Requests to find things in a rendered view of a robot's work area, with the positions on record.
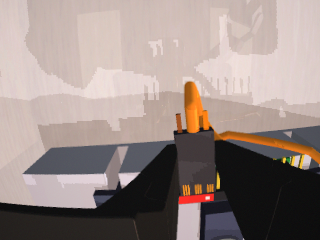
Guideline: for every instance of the light grey flat slab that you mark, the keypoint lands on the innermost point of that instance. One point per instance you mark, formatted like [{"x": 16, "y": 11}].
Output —
[{"x": 85, "y": 177}]

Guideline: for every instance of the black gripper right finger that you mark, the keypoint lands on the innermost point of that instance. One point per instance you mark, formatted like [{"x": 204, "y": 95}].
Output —
[{"x": 271, "y": 200}]

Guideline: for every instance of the black pin header strip with yellow pins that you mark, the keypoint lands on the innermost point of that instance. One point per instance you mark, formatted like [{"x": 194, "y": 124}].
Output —
[{"x": 210, "y": 196}]

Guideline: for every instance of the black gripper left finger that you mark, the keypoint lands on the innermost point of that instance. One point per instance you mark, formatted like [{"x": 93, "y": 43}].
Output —
[{"x": 146, "y": 209}]

